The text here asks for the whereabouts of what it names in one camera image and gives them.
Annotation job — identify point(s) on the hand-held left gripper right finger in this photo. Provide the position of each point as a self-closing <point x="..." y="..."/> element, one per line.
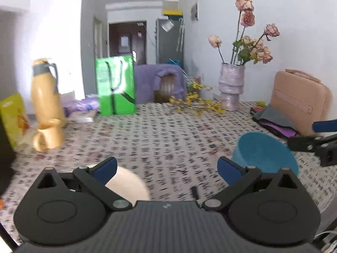
<point x="229" y="171"/>

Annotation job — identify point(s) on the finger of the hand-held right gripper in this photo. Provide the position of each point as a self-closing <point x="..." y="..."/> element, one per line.
<point x="300" y="143"/>
<point x="323" y="126"/>

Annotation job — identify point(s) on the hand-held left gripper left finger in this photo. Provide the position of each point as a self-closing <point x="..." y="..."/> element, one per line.
<point x="106" y="170"/>

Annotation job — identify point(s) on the cream plate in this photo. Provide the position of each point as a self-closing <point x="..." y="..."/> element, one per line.
<point x="129" y="184"/>

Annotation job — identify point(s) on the blue bowl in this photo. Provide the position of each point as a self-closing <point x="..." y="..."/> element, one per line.
<point x="263" y="150"/>

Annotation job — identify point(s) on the pink carry case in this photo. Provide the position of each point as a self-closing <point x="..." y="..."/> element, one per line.
<point x="297" y="97"/>

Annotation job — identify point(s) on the small flat white box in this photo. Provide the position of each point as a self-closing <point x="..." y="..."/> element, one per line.
<point x="84" y="116"/>

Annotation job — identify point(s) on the green paper bag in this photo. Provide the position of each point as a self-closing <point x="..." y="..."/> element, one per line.
<point x="102" y="105"/>

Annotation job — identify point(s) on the yellow mug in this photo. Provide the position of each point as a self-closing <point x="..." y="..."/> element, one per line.
<point x="50" y="137"/>

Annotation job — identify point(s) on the purple tissue pack blue label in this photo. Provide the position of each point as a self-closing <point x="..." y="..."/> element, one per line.
<point x="89" y="105"/>

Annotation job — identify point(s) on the yellow flower branch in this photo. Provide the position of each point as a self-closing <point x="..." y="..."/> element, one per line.
<point x="194" y="102"/>

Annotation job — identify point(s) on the clear plastic box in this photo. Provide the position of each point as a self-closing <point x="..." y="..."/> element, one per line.
<point x="67" y="97"/>

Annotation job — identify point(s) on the speckled ceramic vase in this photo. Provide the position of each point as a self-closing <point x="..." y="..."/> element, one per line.
<point x="231" y="87"/>

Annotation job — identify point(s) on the purple covered chair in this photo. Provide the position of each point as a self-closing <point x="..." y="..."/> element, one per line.
<point x="144" y="84"/>

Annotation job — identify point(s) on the yellow thermos jug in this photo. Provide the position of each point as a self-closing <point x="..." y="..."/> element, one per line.
<point x="44" y="97"/>

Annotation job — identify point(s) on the wooden chair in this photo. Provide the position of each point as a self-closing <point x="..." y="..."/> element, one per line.
<point x="165" y="89"/>

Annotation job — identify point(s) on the black paper bag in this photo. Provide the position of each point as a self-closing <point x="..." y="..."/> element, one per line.
<point x="5" y="158"/>

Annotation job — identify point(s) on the yellow snack box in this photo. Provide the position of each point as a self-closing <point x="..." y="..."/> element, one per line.
<point x="13" y="116"/>

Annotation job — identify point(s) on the dark brown door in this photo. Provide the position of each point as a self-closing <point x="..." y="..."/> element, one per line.
<point x="115" y="44"/>

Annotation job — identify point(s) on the white interior door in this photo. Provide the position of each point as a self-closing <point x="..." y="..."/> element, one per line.
<point x="98" y="38"/>

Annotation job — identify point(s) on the dried rose bouquet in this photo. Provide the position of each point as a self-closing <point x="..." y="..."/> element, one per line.
<point x="247" y="18"/>

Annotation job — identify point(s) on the grey fridge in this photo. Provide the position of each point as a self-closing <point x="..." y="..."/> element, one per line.
<point x="168" y="47"/>

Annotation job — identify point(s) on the white umbrella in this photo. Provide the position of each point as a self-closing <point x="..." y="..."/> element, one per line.
<point x="180" y="35"/>

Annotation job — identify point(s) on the paper note on fridge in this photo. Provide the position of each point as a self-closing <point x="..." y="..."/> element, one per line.
<point x="167" y="25"/>

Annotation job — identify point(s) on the white cardboard box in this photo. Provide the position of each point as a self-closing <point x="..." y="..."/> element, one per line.
<point x="171" y="3"/>

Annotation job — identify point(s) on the white wall panel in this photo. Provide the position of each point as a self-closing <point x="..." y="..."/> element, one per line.
<point x="194" y="11"/>

